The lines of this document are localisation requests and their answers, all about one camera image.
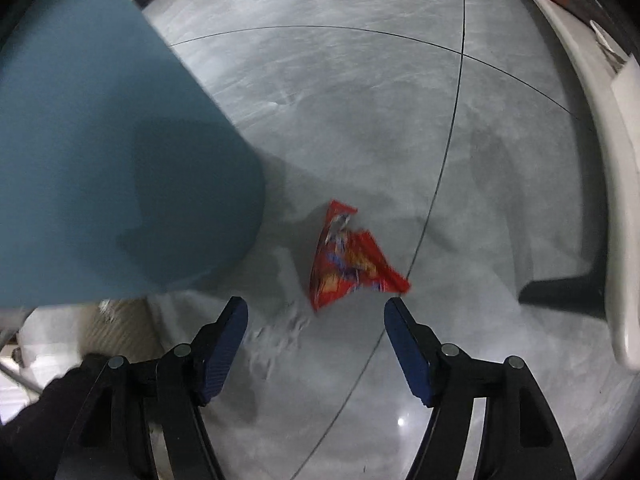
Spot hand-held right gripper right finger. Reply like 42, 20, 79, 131
384, 297, 578, 480

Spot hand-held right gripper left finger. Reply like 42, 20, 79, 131
52, 296, 249, 480

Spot red snack wrapper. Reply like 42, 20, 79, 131
309, 200, 412, 313

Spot beige ribbed mat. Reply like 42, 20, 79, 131
75, 297, 161, 366

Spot teal flat panel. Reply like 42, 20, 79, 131
0, 0, 266, 311

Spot white table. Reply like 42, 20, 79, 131
500, 0, 640, 373

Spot white paper piece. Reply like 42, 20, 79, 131
590, 20, 626, 73

